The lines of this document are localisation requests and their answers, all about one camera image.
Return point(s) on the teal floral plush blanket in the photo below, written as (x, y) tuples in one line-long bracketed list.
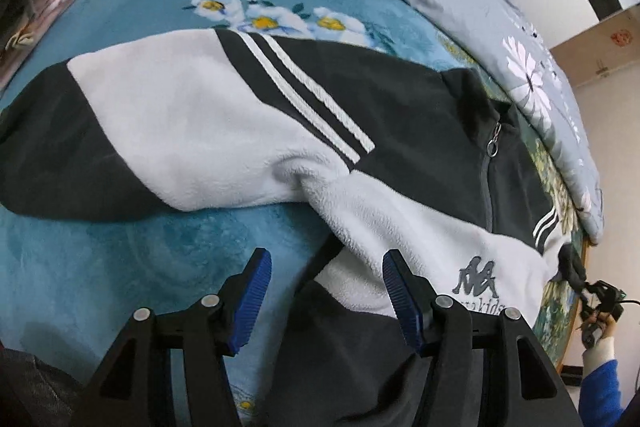
[(69, 286)]

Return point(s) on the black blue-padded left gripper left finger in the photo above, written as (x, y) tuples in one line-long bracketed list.
[(132, 384)]

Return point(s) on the blue sleeve forearm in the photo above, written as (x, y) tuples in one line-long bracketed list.
[(600, 400)]

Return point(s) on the person's right hand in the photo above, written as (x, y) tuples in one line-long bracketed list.
[(597, 326)]

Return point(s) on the pink folded blanket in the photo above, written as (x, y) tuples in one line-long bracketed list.
[(23, 24)]

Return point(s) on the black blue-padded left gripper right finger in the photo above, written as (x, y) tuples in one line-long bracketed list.
[(495, 358)]

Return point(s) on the black and white fleece jacket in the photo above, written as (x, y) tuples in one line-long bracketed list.
[(389, 153)]

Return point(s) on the cardboard box with red stamp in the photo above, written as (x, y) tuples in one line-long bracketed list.
[(601, 50)]

